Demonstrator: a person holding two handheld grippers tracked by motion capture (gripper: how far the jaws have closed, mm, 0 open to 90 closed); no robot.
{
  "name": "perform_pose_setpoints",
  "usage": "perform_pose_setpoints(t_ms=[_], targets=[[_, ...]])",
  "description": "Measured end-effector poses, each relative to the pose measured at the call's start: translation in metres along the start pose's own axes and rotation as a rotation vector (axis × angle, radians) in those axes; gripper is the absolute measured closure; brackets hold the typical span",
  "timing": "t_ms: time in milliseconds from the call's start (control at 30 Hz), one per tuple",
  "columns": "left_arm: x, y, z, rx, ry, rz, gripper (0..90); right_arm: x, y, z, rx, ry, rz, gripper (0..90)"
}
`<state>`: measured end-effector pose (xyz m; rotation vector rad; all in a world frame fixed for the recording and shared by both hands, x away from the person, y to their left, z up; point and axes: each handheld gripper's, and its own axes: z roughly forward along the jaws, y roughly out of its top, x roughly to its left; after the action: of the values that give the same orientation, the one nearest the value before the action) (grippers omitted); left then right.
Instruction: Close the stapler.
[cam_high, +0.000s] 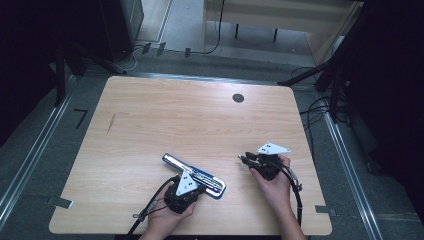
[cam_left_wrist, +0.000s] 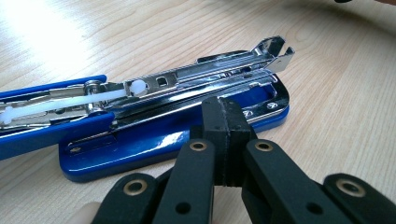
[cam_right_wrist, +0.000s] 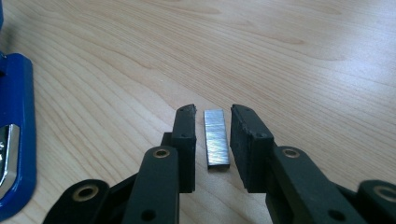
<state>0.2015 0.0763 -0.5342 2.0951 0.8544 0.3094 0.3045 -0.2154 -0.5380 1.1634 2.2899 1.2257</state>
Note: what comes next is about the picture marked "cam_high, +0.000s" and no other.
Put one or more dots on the black cabinet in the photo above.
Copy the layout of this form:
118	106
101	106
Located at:
116	23

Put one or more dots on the metal floor rail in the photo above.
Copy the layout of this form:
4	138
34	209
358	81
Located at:
350	173
33	156
206	78

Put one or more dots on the black metal stand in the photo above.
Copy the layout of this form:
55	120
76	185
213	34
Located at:
60	76
335	80

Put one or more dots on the black floor plug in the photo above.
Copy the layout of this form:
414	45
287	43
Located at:
161	49
187	52
146	48

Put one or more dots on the round dark table grommet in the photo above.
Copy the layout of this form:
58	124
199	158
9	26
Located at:
238	98

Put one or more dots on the light wooden bench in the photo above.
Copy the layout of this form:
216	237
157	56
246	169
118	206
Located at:
283	15

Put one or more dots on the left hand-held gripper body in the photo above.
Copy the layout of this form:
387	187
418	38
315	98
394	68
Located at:
185	185

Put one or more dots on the person's right hand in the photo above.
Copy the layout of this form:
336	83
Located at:
278	191

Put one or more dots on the black tape mark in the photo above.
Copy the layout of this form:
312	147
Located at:
81	118

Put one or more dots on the person's left hand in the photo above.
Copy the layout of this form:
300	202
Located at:
166	221

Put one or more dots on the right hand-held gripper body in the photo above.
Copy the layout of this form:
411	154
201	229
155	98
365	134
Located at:
271	149

